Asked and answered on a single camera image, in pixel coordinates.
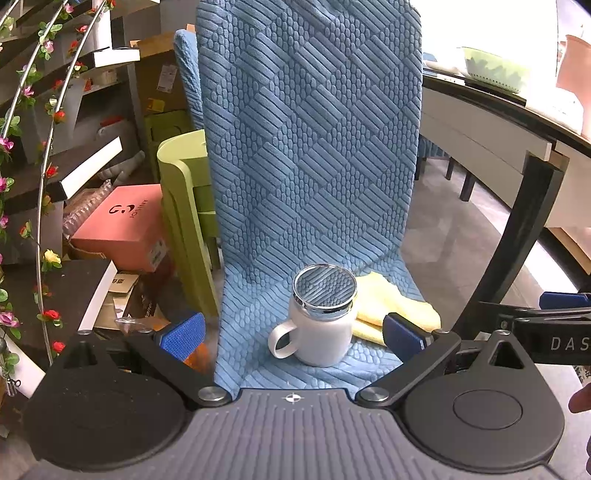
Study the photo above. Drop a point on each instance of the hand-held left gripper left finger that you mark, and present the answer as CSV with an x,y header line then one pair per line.
x,y
182,339

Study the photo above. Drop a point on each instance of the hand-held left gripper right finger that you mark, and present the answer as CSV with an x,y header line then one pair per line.
x,y
402,339

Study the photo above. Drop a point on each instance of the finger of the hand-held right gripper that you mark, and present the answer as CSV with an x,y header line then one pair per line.
x,y
565,300
512,309

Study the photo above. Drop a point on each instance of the yellow cleaning cloth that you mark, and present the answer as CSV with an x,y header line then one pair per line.
x,y
397,300

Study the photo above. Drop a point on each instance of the white mug with chrome lid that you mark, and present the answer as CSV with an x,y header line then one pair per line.
x,y
323,337

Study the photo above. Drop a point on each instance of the person's right hand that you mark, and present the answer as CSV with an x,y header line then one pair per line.
x,y
580,399

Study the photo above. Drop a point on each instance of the flattened cardboard boxes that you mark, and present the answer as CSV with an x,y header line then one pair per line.
x,y
129,295

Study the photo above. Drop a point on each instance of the pink cardboard box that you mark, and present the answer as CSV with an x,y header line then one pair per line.
x,y
120,226

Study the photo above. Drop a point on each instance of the stack of green plastic chairs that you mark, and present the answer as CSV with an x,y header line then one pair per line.
x,y
184,194

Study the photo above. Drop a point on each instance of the clear bubble wrap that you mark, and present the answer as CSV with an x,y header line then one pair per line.
x,y
87,207

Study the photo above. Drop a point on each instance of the white and black dining table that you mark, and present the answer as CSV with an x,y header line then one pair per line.
x,y
480,134

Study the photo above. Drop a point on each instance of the blue chair with dark legs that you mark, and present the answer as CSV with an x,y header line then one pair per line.
x,y
431,148

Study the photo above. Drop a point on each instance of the grey plush toy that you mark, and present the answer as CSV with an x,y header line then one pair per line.
x,y
121,168

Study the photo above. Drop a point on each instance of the metal stair railing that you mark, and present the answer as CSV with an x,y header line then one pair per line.
x,y
40,196

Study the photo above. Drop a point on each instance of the green cardboard box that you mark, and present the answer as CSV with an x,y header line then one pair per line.
x,y
168,134

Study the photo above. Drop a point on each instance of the dark staircase with white edges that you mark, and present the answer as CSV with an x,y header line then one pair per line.
x,y
69,161

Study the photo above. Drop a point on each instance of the artificial flower garland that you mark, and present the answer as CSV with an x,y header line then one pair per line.
x,y
51,171

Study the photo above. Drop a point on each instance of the chair with blue textured cover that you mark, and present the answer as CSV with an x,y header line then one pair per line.
x,y
300,138

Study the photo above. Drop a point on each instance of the pink vase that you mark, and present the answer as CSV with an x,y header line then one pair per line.
x,y
575,69

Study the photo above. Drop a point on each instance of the green bowl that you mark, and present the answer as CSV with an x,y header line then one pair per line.
x,y
496,67

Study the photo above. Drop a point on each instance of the blue covered chair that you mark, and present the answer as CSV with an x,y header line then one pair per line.
x,y
188,78

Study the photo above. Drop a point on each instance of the brown cardboard box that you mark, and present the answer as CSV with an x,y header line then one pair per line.
x,y
161,69

